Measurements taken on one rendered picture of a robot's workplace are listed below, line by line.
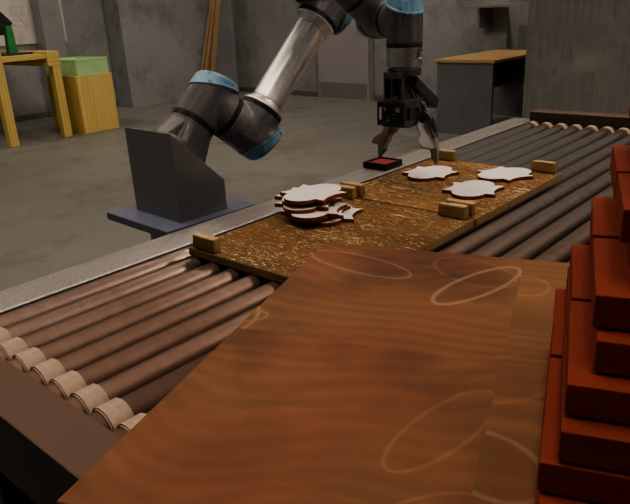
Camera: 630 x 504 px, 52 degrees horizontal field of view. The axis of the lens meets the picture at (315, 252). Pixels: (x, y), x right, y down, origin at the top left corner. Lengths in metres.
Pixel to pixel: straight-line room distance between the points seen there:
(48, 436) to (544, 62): 5.36
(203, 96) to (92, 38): 9.46
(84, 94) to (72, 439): 8.11
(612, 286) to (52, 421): 0.55
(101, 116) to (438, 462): 8.50
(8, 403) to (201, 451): 0.34
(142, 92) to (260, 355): 10.41
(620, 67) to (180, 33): 7.56
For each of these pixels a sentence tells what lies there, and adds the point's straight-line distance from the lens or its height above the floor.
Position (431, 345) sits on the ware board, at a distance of 0.60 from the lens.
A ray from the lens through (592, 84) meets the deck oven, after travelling 5.63.
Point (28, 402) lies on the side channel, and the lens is 0.78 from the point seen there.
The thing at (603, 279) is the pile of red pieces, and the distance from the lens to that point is 0.39.
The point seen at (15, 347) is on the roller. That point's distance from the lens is 0.98.
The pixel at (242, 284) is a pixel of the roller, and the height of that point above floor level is 0.92.
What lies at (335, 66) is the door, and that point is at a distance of 10.29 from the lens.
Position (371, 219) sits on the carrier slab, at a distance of 1.28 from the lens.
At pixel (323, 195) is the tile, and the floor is 0.99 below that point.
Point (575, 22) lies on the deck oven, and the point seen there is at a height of 1.12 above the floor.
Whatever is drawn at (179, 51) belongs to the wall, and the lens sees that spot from 11.34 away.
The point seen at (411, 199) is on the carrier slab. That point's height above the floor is 0.94.
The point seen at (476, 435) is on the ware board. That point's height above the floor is 1.04.
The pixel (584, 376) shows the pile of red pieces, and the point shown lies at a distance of 0.37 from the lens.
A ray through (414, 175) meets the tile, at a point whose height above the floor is 0.94.
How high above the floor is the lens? 1.33
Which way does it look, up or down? 21 degrees down
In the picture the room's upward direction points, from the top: 3 degrees counter-clockwise
